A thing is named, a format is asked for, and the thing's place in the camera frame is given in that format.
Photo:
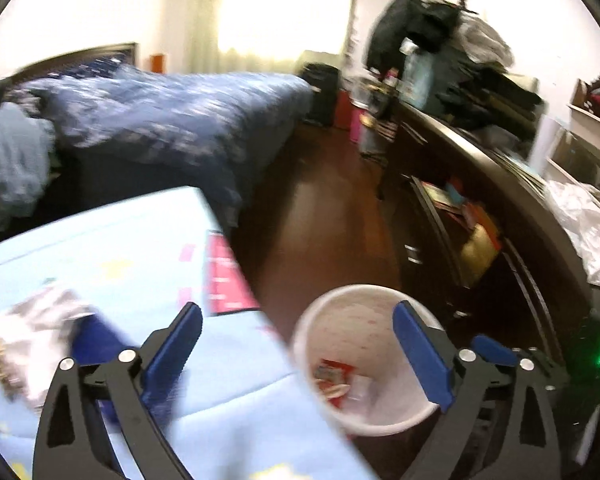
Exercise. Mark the light blue fleece blanket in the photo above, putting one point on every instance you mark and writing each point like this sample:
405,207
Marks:
10,160

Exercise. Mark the white shelf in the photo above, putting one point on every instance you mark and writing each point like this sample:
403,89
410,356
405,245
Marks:
590,135

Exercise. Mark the red snack wrapper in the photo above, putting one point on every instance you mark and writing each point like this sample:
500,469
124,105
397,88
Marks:
332,372

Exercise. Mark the orange wooden board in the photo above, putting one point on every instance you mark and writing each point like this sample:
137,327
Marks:
158,63

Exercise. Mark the blue patterned duvet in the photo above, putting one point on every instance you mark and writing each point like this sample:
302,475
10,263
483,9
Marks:
170,110

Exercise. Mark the light blue printed tablecloth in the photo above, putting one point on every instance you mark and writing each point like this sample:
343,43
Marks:
130,260

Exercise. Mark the white clothing pile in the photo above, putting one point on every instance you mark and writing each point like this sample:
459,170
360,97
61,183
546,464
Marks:
485,35

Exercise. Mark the colourful books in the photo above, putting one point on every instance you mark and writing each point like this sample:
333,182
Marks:
455,200

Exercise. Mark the white plastic waste bin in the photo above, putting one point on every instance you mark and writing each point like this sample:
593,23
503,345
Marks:
360,320

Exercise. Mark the blue snack wrapper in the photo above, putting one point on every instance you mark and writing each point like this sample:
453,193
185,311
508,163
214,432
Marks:
97,337

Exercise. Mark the dark wooden bed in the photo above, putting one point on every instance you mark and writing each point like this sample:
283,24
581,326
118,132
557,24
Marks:
105,51

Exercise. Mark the white plastic bag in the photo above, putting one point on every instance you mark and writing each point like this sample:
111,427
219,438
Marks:
585,225

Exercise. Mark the black hanging jacket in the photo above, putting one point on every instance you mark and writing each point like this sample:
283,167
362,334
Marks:
410,20

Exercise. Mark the red box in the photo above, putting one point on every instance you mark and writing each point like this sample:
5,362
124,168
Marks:
342,110

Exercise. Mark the pink box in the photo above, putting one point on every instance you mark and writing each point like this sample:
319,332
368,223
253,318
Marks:
356,125

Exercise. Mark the light blue printed bag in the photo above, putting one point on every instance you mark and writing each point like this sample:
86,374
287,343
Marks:
419,77

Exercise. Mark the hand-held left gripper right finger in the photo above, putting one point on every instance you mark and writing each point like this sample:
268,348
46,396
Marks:
422,355

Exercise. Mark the black suitcase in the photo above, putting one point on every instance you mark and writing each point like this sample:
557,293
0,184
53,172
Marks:
320,95

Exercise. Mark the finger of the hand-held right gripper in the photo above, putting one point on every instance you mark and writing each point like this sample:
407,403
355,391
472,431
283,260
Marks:
492,349

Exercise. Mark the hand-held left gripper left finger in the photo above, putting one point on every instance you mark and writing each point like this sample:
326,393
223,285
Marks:
172,345

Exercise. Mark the yellow packet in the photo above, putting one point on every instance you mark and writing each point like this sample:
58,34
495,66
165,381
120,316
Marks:
480,255

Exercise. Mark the dark folded clothes stack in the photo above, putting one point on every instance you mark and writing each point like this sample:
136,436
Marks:
490,100

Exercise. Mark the dark wooden desk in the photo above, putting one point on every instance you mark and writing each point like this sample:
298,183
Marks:
480,160

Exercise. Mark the pale sheer curtain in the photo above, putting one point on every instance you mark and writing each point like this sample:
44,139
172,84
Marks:
280,10

